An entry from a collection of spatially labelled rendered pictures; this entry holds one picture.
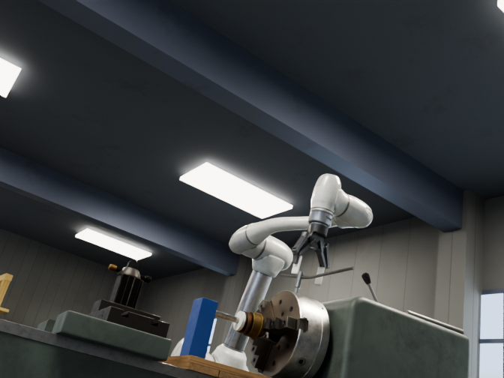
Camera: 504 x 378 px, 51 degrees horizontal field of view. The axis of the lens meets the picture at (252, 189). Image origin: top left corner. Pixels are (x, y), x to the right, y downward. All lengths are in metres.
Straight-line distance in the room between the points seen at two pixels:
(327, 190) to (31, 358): 1.16
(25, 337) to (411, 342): 1.30
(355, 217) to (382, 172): 2.52
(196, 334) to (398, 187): 3.24
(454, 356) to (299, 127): 2.37
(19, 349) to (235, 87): 2.73
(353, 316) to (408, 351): 0.26
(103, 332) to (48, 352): 0.15
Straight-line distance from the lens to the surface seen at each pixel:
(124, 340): 1.51
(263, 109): 3.93
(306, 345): 1.86
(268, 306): 2.02
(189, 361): 1.63
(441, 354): 2.17
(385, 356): 1.98
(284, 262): 2.54
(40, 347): 1.53
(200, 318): 1.80
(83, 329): 1.49
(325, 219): 2.01
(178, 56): 3.70
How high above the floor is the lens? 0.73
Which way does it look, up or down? 25 degrees up
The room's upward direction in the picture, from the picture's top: 13 degrees clockwise
